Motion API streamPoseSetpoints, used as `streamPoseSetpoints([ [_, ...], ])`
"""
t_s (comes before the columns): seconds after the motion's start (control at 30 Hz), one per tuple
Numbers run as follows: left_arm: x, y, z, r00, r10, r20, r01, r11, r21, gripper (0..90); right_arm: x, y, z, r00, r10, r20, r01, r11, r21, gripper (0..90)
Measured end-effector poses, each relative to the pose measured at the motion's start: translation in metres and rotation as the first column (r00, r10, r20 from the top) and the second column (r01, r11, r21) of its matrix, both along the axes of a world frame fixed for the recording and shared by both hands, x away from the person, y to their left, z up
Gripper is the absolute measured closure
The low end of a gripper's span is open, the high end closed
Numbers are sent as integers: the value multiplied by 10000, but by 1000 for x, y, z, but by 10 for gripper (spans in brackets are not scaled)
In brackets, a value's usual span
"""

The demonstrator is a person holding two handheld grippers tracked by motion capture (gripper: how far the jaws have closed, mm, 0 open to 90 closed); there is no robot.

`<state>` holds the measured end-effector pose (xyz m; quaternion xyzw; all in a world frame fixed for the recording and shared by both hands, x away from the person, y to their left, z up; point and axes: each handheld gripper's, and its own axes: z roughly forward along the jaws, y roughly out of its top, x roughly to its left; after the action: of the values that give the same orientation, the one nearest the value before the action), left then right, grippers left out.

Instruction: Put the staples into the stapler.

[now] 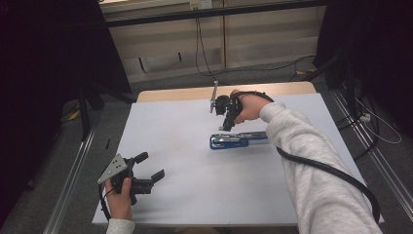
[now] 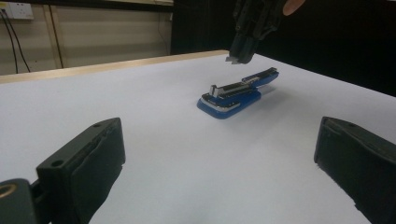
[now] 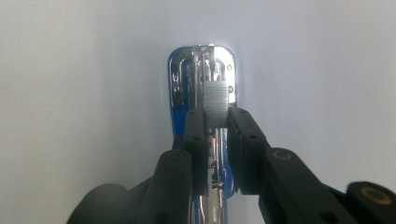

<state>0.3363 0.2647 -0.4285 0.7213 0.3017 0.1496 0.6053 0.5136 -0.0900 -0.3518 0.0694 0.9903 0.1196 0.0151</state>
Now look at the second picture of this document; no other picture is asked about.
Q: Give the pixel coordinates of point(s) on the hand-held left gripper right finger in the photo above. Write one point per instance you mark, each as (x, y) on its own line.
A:
(358, 161)

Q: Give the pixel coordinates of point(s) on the blue stapler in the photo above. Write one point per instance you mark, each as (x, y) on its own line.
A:
(232, 98)

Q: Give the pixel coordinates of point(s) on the silver staple strip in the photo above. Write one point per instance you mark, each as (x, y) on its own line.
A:
(232, 59)

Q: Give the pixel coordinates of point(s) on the white wall socket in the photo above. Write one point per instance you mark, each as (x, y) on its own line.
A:
(19, 10)

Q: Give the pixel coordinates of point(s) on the black curtain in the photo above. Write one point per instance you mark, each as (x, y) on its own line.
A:
(336, 40)

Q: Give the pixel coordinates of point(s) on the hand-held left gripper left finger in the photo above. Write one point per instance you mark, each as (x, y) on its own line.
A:
(90, 165)

